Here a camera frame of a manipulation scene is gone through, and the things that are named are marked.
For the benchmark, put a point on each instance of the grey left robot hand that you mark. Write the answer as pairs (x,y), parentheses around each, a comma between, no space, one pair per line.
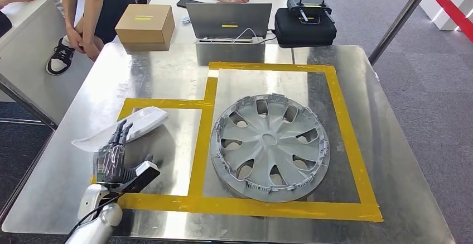
(111,164)

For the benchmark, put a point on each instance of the white plastic body part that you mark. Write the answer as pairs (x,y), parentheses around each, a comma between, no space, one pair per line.
(147,120)

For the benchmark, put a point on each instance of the yellow tape on workbench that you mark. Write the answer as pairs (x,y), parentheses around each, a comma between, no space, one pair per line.
(258,207)

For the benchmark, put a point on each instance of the stainless steel workbench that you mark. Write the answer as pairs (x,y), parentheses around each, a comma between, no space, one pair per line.
(388,124)

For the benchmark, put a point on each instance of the stainless steel side table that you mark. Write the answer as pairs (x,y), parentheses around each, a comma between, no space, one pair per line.
(37,109)

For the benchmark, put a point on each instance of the closed cardboard box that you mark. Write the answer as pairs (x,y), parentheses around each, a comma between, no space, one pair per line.
(144,24)

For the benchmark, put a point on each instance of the grey wheel hubcap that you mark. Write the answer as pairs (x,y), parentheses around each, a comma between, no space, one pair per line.
(269,138)

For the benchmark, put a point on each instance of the small pale blue object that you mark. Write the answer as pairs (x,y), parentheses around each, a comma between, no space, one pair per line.
(186,20)

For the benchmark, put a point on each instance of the black smartphone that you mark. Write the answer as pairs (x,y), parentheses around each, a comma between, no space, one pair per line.
(186,2)

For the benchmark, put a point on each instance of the grey laptop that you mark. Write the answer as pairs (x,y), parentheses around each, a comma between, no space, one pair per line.
(229,16)

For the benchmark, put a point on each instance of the black carrying case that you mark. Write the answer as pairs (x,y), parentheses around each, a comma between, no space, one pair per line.
(306,33)

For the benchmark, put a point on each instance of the black remote controller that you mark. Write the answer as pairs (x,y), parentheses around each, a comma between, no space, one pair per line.
(308,3)

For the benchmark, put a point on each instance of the red barrier belt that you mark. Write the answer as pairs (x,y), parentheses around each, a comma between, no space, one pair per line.
(452,9)

